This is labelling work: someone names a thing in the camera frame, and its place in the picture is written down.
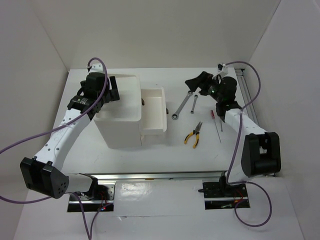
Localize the red handle long screwdriver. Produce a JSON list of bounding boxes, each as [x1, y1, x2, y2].
[[210, 109, 222, 143]]

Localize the aluminium front rail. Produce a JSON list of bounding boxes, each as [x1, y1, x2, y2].
[[80, 171, 223, 183]]

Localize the white bottom drawer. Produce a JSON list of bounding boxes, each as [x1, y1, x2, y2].
[[140, 135, 145, 146]]

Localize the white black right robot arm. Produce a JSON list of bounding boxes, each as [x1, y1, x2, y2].
[[199, 71, 282, 196]]

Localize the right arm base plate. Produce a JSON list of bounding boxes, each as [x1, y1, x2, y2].
[[198, 182, 250, 210]]

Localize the white drawer cabinet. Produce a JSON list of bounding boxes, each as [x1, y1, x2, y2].
[[93, 74, 142, 149]]

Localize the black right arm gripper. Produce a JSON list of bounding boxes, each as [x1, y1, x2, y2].
[[185, 71, 224, 103]]

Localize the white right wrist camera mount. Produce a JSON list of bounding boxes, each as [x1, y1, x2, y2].
[[212, 63, 229, 80]]

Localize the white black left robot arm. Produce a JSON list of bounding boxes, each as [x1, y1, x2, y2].
[[20, 70, 169, 200]]

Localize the yellow black needle-nose pliers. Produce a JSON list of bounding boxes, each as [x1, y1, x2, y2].
[[183, 121, 203, 149]]

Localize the small silver ratchet wrench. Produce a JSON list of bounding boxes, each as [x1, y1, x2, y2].
[[190, 94, 199, 114]]

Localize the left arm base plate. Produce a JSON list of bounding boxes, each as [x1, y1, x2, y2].
[[66, 179, 116, 213]]

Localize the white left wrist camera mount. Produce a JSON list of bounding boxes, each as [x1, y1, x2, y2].
[[87, 63, 104, 74]]

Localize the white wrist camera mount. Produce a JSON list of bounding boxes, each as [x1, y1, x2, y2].
[[87, 63, 104, 74], [212, 63, 229, 80]]

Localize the large silver ratchet wrench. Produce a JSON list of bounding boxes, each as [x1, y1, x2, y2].
[[171, 90, 194, 120]]

